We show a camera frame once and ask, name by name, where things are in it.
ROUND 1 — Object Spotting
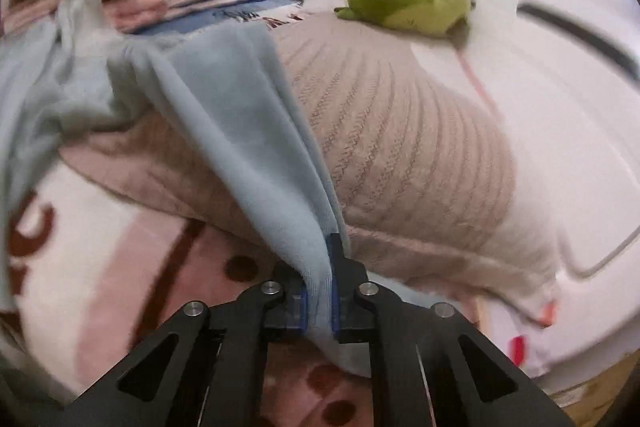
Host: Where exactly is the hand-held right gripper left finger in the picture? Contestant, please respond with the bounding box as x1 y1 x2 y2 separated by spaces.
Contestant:
59 261 307 427

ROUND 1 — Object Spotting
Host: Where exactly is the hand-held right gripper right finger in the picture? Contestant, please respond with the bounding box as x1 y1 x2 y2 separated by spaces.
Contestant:
327 233 581 427

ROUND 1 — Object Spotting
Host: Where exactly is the light blue small garment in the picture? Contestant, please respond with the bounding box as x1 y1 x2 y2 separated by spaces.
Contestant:
0 0 381 380

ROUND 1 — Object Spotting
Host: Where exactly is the beige ribbed knit sweater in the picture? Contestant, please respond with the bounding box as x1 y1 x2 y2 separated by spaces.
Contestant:
55 14 558 323

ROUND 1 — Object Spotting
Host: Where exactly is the green plush toy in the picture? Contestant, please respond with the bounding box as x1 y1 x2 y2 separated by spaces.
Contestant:
334 0 475 40

